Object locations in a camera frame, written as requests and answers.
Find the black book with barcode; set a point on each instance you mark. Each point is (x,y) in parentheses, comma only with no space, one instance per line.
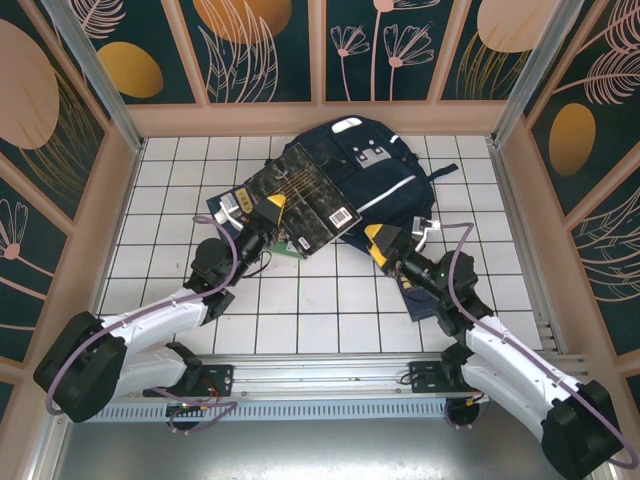
(300,200)

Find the green book with house picture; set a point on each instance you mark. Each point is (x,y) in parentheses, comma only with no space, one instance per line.
(290,251)

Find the navy blue backpack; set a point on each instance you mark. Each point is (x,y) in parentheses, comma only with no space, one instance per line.
(390,170)

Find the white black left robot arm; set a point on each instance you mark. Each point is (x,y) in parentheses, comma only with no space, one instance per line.
(160,312)

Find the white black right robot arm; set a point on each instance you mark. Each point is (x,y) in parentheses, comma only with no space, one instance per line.
(510,360)

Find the grey metal sheet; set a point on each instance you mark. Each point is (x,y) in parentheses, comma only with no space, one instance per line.
(320,450)

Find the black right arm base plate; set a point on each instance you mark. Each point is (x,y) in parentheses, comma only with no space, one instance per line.
(422,380)

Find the aluminium side rail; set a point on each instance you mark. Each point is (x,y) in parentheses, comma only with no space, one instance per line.
(510,200)

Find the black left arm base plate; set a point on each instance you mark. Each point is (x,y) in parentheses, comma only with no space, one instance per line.
(220,381)

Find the aluminium mounting rail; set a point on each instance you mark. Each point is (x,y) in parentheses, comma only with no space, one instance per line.
(320,372)

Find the aluminium corner post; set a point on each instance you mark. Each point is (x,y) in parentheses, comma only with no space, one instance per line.
(532,75)
(102,85)

